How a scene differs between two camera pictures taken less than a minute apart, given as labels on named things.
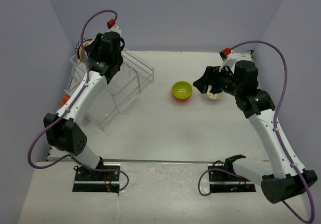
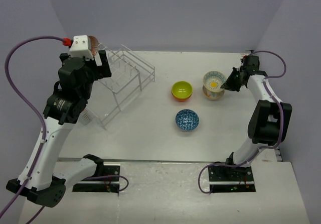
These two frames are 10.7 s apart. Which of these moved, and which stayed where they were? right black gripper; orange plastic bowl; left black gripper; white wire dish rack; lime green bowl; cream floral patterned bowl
Moved: right black gripper; left black gripper
Stayed: white wire dish rack; lime green bowl; cream floral patterned bowl; orange plastic bowl
